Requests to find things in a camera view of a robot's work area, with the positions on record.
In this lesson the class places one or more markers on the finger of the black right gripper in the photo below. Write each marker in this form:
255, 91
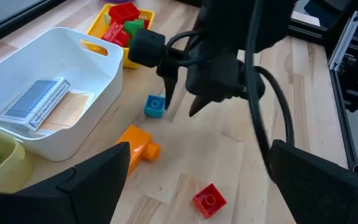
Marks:
146, 48
200, 104

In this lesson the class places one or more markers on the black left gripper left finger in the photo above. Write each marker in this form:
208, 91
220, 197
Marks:
95, 193

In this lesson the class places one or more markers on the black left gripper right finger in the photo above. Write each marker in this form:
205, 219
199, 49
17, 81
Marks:
315, 199

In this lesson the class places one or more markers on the red two-stud block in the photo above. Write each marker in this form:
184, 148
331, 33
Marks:
146, 24
124, 12

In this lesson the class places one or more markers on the green two-stud block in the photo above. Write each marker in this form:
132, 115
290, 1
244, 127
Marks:
134, 27

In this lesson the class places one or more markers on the small blue block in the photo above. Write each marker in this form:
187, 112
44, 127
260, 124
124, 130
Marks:
154, 107

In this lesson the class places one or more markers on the yellow slotted plastic basket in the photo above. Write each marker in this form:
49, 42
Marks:
96, 28

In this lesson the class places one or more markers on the long orange toy block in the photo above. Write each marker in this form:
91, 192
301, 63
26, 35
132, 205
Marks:
137, 140

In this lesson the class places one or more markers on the white plastic bin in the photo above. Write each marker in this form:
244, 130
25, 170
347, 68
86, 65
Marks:
73, 56

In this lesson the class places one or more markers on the orange playing card box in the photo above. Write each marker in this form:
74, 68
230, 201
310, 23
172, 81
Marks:
70, 112

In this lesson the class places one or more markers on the small red block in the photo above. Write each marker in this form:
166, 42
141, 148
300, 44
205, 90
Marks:
210, 200

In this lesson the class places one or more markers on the blue playing card box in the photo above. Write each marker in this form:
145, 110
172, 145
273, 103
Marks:
33, 99

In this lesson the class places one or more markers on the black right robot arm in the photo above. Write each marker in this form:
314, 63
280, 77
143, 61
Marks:
228, 18

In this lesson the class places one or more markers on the yellow translucent plastic tray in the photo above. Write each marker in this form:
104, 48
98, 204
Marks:
14, 168

